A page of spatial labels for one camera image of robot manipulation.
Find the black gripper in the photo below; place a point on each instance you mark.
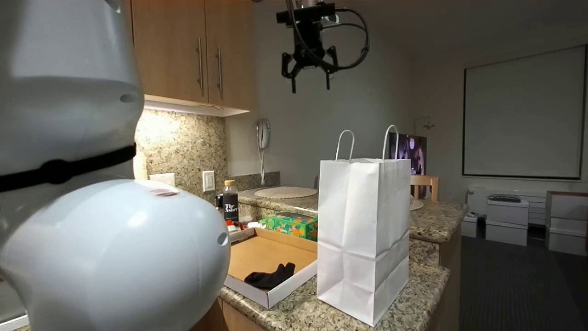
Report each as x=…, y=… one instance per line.
x=309, y=39

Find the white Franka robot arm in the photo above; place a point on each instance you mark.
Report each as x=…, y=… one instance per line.
x=110, y=258

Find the wooden upper cabinets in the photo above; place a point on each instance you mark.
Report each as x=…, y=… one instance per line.
x=184, y=48

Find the flat screen television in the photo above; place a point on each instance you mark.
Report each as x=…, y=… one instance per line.
x=417, y=153

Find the dark glass bottle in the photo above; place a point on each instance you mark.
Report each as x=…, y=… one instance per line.
x=230, y=204

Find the green floral tissue box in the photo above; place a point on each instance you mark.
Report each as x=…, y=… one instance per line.
x=287, y=225

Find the wooden dining chair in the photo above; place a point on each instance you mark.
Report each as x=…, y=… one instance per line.
x=425, y=186

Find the orange and white packet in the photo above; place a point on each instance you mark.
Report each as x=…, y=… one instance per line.
x=233, y=227

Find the flat cardboard box tray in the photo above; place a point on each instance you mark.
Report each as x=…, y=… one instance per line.
x=263, y=254

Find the white projection screen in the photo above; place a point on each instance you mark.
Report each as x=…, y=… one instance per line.
x=520, y=111

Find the small white box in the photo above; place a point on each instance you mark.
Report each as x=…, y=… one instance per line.
x=470, y=225

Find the white drawer unit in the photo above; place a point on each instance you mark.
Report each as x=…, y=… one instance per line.
x=507, y=221
x=568, y=223

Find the wooden base cabinet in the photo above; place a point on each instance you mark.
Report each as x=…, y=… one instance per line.
x=232, y=318

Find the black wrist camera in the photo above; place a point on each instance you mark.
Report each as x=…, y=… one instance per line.
x=305, y=13

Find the white wall phone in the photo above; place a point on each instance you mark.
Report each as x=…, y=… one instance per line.
x=263, y=135

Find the wide white wall outlet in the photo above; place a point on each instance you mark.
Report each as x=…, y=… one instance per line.
x=162, y=179

